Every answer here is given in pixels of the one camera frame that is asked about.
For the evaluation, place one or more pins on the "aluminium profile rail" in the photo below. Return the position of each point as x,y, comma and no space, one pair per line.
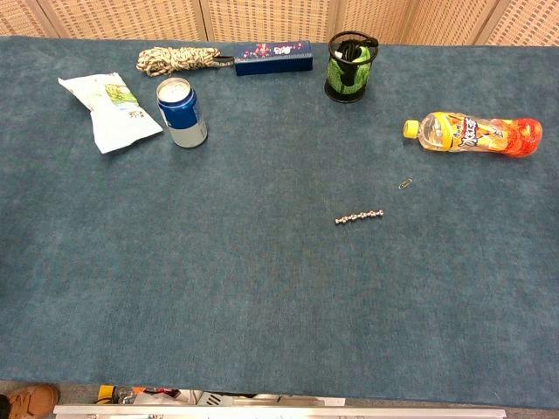
279,411

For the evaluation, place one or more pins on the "white green snack bag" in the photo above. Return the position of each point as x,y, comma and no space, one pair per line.
112,111

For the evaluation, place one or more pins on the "silver magnetic ball chain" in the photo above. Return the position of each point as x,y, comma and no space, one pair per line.
359,216

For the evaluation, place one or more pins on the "green black glass jar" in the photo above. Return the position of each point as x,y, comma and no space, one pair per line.
351,70

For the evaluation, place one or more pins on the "small metal paper clip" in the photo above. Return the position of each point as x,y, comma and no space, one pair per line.
405,183

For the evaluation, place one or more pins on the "yellow black device under table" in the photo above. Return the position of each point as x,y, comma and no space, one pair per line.
137,393

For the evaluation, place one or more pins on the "blue and silver drink can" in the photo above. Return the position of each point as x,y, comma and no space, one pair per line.
182,112

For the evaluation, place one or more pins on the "brown leather shoe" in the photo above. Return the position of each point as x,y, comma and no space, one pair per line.
30,400

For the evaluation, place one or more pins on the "woven bamboo folding screen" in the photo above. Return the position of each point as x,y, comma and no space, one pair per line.
279,19

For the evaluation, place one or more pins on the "orange juice bottle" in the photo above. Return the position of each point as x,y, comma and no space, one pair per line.
476,133

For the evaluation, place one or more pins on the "dark blue printed box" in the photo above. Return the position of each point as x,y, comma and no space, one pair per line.
273,57

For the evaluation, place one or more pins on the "blue felt table cloth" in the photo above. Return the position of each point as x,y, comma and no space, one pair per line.
271,262

